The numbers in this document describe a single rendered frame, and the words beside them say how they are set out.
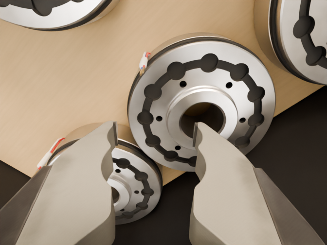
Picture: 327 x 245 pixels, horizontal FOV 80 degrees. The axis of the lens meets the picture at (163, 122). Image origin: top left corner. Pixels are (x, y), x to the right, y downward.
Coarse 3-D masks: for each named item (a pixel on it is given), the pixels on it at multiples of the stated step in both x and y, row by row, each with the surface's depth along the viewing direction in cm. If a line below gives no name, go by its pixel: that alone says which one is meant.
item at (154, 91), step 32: (160, 64) 12; (192, 64) 12; (224, 64) 12; (256, 64) 12; (160, 96) 13; (256, 96) 13; (160, 128) 14; (256, 128) 14; (160, 160) 15; (192, 160) 16
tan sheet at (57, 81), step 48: (144, 0) 13; (192, 0) 13; (240, 0) 13; (0, 48) 14; (48, 48) 14; (96, 48) 14; (144, 48) 14; (0, 96) 16; (48, 96) 16; (96, 96) 16; (288, 96) 16; (0, 144) 18; (48, 144) 18
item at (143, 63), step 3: (144, 54) 13; (147, 54) 13; (144, 57) 12; (141, 60) 11; (144, 60) 11; (147, 60) 12; (141, 63) 11; (144, 63) 11; (141, 66) 11; (144, 66) 10; (141, 69) 10; (144, 69) 10; (141, 72) 10
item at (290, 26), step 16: (288, 0) 10; (304, 0) 10; (320, 0) 10; (288, 16) 10; (304, 16) 11; (320, 16) 10; (288, 32) 11; (304, 32) 11; (320, 32) 11; (288, 48) 11; (304, 48) 12; (320, 48) 12; (288, 64) 12; (304, 64) 12; (320, 64) 12; (320, 80) 12
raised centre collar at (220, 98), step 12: (180, 96) 12; (192, 96) 12; (204, 96) 12; (216, 96) 12; (228, 96) 12; (168, 108) 13; (180, 108) 13; (228, 108) 13; (168, 120) 13; (180, 120) 13; (228, 120) 13; (168, 132) 14; (180, 132) 14; (228, 132) 14; (180, 144) 14; (192, 144) 14
